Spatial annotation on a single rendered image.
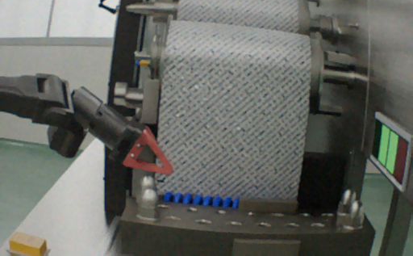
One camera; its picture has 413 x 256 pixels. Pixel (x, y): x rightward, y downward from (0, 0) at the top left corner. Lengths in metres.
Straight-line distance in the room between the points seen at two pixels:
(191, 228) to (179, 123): 0.23
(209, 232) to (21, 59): 6.07
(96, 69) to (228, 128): 5.68
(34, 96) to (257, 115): 0.38
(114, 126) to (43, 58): 5.79
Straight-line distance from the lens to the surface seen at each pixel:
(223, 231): 1.10
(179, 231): 1.11
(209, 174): 1.28
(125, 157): 1.26
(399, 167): 0.89
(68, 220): 1.52
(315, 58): 1.28
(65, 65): 6.98
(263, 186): 1.29
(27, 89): 1.22
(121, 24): 1.61
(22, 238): 1.27
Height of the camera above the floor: 1.32
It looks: 7 degrees down
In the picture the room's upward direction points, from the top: 5 degrees clockwise
